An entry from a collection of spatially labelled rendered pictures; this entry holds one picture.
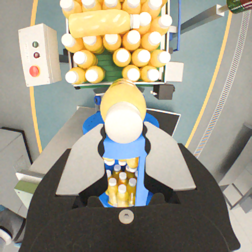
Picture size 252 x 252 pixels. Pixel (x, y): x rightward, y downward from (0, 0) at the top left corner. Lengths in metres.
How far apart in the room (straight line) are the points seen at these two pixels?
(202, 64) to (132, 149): 1.69
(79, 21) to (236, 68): 2.25
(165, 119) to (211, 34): 1.32
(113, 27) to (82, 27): 0.08
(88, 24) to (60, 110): 1.49
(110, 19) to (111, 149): 0.35
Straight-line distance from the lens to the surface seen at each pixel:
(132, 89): 0.16
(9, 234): 0.65
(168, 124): 1.65
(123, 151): 0.34
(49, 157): 0.82
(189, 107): 1.89
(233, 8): 0.52
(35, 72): 0.47
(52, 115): 1.85
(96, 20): 0.37
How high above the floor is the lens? 1.50
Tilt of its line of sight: 64 degrees down
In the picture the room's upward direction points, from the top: 170 degrees clockwise
